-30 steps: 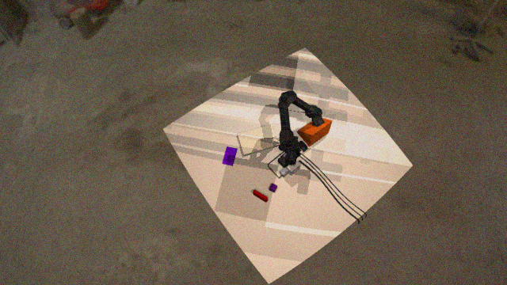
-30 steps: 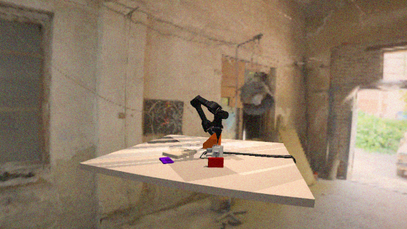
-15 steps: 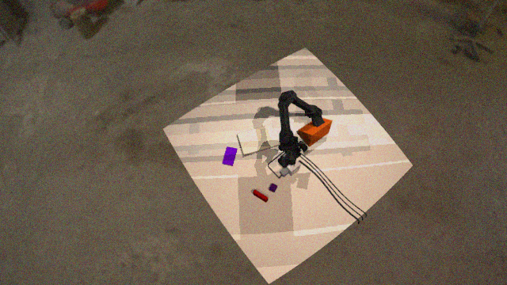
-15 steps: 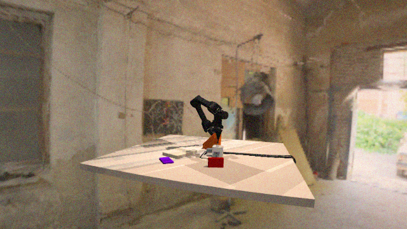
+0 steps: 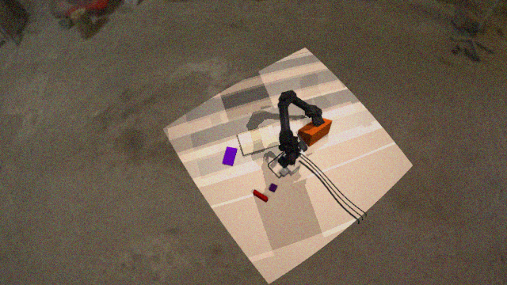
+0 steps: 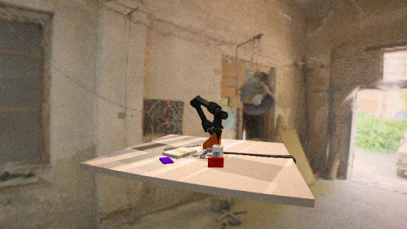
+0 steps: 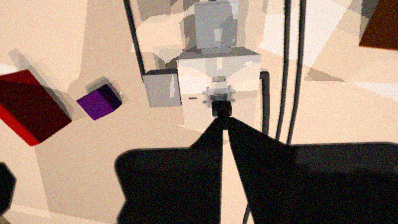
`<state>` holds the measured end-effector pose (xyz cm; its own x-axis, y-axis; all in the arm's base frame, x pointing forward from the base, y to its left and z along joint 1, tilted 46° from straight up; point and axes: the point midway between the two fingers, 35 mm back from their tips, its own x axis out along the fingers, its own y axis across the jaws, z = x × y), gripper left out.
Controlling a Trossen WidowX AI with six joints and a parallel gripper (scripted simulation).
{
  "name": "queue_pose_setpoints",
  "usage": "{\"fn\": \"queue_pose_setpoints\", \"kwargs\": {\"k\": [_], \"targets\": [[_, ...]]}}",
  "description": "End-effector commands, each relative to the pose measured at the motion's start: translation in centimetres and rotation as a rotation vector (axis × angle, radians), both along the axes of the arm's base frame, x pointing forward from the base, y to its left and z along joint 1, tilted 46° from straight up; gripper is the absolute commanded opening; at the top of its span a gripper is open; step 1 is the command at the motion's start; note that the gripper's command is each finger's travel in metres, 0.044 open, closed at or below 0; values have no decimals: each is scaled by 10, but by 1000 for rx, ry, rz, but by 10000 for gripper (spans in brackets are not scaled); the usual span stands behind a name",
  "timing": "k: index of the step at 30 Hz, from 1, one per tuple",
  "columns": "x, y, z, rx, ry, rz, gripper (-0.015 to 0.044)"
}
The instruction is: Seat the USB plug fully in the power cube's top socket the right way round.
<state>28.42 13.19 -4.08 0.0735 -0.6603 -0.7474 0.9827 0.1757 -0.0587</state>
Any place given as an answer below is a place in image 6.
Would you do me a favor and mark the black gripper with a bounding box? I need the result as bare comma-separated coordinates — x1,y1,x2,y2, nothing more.
212,119,223,140

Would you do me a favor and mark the purple flat rectangular slab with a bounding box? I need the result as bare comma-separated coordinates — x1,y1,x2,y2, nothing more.
159,156,174,164

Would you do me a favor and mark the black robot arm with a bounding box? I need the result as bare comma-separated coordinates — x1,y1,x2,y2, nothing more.
190,95,228,135

